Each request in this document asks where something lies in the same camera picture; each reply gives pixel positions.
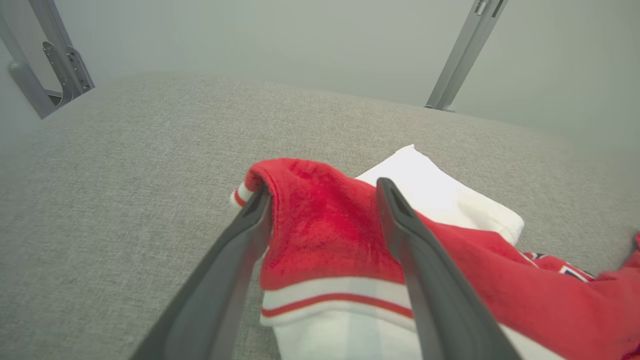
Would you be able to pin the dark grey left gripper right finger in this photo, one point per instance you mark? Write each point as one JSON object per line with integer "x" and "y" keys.
{"x": 440, "y": 300}

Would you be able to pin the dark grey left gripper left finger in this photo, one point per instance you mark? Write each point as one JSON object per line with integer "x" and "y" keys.
{"x": 220, "y": 290}

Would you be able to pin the red white numbered jersey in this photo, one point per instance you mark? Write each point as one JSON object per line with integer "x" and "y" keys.
{"x": 325, "y": 235}

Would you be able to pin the grey metal post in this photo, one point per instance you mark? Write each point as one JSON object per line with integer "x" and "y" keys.
{"x": 465, "y": 50}

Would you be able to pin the grey metal frame with bracket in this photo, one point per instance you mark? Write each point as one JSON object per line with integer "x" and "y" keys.
{"x": 30, "y": 87}

